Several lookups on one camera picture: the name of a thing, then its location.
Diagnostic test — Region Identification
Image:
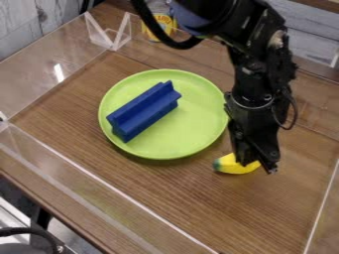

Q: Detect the yellow toy banana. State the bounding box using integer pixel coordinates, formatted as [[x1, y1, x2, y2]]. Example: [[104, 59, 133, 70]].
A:
[[213, 153, 260, 175]]

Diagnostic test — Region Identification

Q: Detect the black cable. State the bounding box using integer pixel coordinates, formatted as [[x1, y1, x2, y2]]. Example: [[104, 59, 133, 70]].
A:
[[0, 227, 58, 254]]

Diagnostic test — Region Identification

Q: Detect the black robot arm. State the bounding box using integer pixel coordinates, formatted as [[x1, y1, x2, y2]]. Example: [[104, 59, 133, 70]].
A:
[[129, 0, 297, 174]]

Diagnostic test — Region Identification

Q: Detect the yellow labelled tin can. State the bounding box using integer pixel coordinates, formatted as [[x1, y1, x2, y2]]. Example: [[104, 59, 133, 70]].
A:
[[141, 13, 177, 43]]

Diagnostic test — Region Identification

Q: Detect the black metal stand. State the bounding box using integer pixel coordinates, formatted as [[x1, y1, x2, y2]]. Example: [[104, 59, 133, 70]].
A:
[[30, 206, 68, 254]]

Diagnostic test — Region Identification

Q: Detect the blue plastic block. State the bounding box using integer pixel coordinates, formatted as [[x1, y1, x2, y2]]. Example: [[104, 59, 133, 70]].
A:
[[105, 80, 181, 143]]

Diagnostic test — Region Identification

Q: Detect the green round plate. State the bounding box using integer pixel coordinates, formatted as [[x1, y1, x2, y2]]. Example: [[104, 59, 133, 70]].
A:
[[97, 69, 228, 160]]

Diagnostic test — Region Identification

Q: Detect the clear acrylic corner bracket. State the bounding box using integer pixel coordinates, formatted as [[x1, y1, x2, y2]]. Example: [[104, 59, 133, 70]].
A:
[[84, 12, 130, 52]]

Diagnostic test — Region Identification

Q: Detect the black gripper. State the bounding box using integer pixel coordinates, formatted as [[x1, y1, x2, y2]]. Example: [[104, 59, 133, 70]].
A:
[[225, 91, 292, 175]]

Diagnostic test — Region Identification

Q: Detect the clear acrylic front wall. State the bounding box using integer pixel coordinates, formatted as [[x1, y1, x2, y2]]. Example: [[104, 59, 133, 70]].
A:
[[0, 121, 219, 254]]

